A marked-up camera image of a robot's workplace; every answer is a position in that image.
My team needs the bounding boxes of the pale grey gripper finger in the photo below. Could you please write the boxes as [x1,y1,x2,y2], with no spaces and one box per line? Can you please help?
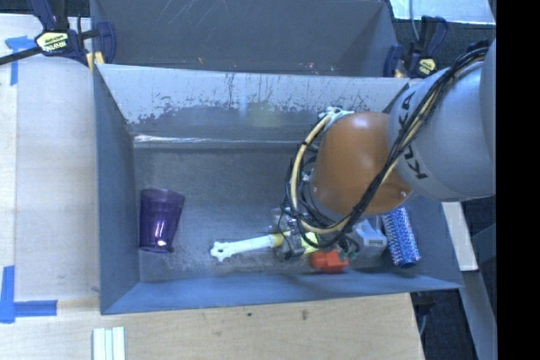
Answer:
[276,235,306,261]
[271,207,297,234]

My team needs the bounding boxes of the orange-red small block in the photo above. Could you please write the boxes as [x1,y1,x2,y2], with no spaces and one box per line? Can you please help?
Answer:
[310,249,351,275]

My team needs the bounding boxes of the grey box with white label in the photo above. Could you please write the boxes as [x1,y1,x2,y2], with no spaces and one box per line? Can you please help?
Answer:
[353,218,389,266]

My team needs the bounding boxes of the white and yellow toy tool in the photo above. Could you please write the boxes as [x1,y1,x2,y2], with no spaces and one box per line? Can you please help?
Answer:
[209,231,318,264]

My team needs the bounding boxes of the grey metal bin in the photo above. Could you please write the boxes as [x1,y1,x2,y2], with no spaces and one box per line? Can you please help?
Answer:
[88,0,466,316]

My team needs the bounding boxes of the blue bristle hair roller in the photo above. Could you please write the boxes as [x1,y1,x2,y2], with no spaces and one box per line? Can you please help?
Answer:
[381,206,423,270]

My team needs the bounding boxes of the purple plastic cup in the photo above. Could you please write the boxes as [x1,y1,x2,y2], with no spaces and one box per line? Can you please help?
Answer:
[138,187,186,255]

